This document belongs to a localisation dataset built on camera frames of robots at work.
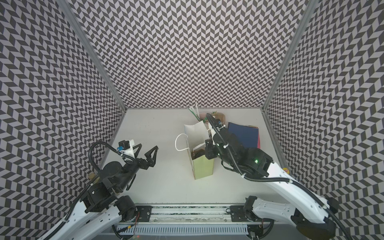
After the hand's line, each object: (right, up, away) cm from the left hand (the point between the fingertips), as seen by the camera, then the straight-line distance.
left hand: (150, 147), depth 67 cm
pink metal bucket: (+25, +16, +33) cm, 44 cm away
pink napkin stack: (+60, -1, +25) cm, 65 cm away
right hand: (+26, +1, -3) cm, 26 cm away
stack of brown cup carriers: (+37, +16, +37) cm, 54 cm away
